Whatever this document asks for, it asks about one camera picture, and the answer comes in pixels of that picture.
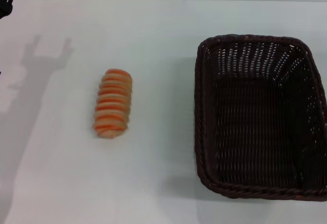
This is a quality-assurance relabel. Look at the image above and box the dark brown woven basket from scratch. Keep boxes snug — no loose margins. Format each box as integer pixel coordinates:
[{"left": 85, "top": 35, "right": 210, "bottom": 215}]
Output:
[{"left": 193, "top": 34, "right": 327, "bottom": 202}]

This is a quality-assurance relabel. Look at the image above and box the orange striped bread loaf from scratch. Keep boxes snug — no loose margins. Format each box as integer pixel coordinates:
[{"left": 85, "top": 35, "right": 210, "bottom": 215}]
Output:
[{"left": 91, "top": 68, "right": 133, "bottom": 140}]

